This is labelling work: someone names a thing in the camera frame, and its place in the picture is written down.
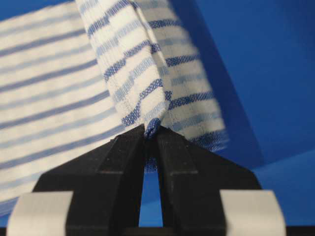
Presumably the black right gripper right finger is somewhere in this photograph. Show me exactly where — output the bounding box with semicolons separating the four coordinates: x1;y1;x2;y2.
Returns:
150;126;287;236

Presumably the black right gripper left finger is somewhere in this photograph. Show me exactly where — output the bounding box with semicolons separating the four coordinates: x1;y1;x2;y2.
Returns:
6;125;148;236

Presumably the white blue striped towel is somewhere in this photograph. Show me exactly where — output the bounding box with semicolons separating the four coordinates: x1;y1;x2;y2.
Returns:
0;0;228;216

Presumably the blue table cloth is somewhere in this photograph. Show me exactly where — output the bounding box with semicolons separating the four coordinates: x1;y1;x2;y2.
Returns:
0;0;315;226

